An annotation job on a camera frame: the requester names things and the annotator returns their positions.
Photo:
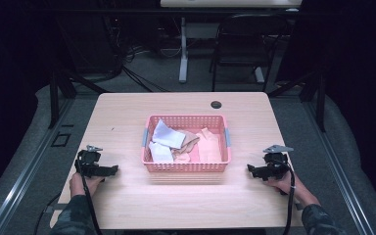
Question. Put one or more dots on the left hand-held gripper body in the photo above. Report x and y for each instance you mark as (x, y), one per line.
(88, 161)

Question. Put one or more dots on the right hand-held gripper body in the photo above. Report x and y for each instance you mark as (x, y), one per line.
(275, 163)

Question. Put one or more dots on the person's right hand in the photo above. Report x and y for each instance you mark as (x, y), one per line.
(285, 184)

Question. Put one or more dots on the person's left hand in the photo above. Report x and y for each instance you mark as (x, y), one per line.
(78, 186)

